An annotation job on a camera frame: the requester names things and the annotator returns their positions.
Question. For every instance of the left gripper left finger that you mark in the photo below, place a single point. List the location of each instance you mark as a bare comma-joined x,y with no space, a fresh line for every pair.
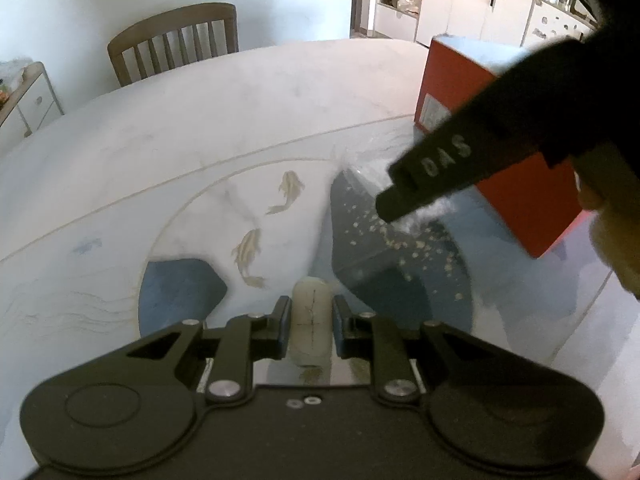
236,347

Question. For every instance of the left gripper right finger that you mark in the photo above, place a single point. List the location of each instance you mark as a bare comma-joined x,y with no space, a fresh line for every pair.
375,339

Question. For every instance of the white plastic wrap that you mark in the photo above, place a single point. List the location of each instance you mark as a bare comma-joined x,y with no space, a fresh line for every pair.
367,173

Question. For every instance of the person right hand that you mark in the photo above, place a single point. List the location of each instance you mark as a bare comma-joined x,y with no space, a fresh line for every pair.
609,188

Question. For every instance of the white hallway cabinet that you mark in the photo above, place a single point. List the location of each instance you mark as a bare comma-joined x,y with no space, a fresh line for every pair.
521,23

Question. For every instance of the red cardboard box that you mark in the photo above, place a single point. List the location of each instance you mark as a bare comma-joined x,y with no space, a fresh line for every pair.
538,204

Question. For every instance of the white wooden sideboard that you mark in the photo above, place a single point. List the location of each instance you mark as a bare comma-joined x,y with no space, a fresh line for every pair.
28,102

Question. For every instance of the dark wooden chair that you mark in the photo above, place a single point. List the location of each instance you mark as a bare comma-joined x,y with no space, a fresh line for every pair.
173,39

